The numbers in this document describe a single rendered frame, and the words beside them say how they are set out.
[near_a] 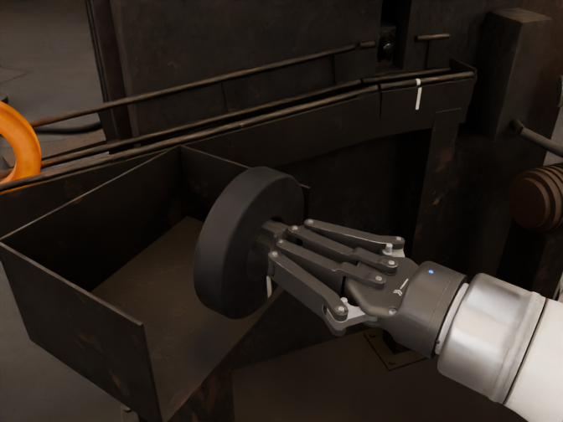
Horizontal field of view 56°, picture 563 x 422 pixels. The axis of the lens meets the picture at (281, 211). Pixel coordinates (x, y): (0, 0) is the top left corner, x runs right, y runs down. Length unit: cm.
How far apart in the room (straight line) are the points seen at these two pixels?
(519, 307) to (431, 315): 6
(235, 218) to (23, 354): 112
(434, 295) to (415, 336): 4
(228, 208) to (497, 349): 24
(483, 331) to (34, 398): 115
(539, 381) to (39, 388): 119
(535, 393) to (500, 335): 4
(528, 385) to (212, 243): 27
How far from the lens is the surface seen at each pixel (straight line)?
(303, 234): 50
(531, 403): 43
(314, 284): 45
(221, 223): 47
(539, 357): 42
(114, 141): 91
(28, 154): 86
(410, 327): 44
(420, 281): 44
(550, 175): 113
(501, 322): 42
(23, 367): 149
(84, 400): 136
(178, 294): 65
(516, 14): 112
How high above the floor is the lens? 103
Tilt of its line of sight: 33 degrees down
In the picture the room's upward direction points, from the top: straight up
